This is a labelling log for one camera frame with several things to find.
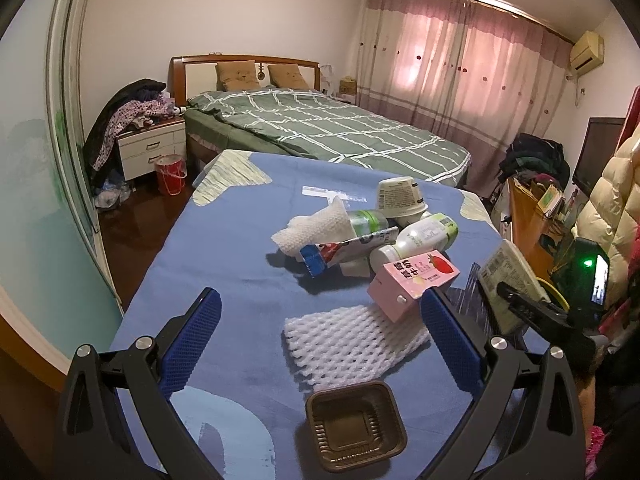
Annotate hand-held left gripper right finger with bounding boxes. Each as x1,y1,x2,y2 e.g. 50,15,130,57
419,287,587,480

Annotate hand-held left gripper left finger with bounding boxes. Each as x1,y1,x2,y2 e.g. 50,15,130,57
52,287,223,480

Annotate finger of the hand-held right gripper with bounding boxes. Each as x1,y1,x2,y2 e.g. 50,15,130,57
496,281,571,332

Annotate white printed food package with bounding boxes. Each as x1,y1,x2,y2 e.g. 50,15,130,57
477,239,551,333

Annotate pink drink carton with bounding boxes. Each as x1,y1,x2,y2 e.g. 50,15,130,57
366,249,461,323

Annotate white foam net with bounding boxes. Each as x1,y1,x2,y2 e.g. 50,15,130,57
271,197,357,261
282,305,432,392

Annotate white bottle with green label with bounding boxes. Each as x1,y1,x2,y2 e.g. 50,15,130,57
369,212,460,273

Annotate brown plastic tray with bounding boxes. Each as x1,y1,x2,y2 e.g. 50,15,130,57
305,381,408,473

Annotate red and blue wrapper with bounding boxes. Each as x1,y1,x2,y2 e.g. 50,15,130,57
299,226,401,279

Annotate clear plastic bottle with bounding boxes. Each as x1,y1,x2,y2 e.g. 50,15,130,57
345,208,391,238

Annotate white paper cup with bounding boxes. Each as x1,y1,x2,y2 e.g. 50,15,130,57
376,176,430,218

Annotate person's right forearm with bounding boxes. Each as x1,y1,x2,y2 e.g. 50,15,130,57
577,377,601,426

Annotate wooden cabinet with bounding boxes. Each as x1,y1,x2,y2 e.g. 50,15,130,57
502,175,556,281

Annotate cream puffer jacket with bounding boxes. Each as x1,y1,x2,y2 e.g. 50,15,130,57
570,125,640,306

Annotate black television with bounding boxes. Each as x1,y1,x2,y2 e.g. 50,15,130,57
571,116,627,196

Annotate pile of dark clothes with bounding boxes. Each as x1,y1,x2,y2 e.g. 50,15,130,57
497,132,571,196

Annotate plastic bags on floor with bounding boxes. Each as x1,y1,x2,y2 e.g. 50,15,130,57
92,180,133,210

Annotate red bucket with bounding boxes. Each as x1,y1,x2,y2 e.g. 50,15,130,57
154,155,188,197

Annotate white nightstand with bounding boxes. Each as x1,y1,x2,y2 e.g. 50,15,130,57
117,119,188,182

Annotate sliding wardrobe door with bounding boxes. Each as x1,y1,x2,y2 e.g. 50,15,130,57
0,0,126,361

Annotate beige air conditioner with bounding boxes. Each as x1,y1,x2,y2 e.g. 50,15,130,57
569,30,606,78

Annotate green plaid duvet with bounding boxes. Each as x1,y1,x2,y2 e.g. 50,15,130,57
186,89,473,186

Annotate pink curtain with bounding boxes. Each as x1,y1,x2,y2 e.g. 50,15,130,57
356,0,573,153

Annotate wooden bed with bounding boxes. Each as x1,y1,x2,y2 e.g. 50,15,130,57
168,54,473,191

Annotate brown pillow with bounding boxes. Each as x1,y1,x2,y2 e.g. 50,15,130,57
267,63,311,90
215,60,261,92

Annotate yellow cable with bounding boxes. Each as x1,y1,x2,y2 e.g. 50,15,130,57
537,277,571,311

